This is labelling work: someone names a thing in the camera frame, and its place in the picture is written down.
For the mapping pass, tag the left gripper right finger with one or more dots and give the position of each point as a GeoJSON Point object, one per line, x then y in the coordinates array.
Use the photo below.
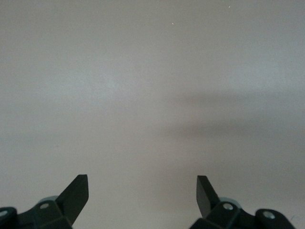
{"type": "Point", "coordinates": [207, 202]}

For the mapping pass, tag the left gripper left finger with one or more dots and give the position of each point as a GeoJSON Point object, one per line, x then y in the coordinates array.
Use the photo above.
{"type": "Point", "coordinates": [69, 202]}

